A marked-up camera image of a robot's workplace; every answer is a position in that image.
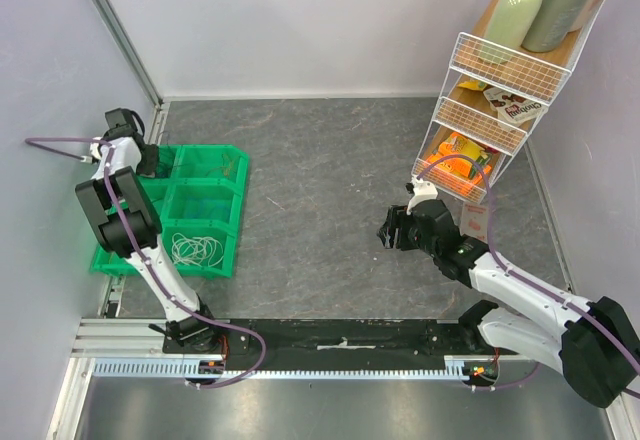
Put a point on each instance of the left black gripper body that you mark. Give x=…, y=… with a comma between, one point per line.
x=147, y=165

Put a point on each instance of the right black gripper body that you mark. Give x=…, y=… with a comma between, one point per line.
x=398, y=230

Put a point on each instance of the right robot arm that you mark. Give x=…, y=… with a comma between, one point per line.
x=592, y=344

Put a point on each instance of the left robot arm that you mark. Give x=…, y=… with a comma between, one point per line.
x=125, y=222

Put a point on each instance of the small pink card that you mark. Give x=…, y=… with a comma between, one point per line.
x=474, y=221

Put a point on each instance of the orange snack box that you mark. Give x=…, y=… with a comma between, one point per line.
x=461, y=174

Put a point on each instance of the green compartment bin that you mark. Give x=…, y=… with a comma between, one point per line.
x=198, y=192

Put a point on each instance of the chobani yogurt pack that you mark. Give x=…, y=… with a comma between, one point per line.
x=511, y=108

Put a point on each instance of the yellow snack bag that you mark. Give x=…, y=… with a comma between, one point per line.
x=473, y=85

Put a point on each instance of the light green spray bottle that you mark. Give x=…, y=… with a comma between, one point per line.
x=507, y=28

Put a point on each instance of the dark green bottle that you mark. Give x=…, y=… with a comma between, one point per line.
x=552, y=24

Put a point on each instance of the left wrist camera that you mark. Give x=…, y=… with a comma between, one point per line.
x=92, y=149

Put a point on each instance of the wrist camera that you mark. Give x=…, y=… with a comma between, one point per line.
x=92, y=149
x=421, y=190

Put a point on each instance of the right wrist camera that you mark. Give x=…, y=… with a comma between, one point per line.
x=421, y=190

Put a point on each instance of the white wire shelf rack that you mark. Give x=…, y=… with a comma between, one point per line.
x=510, y=69

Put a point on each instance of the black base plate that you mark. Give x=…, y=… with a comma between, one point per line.
x=332, y=345

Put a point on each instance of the aluminium rail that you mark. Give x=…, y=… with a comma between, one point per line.
x=129, y=348

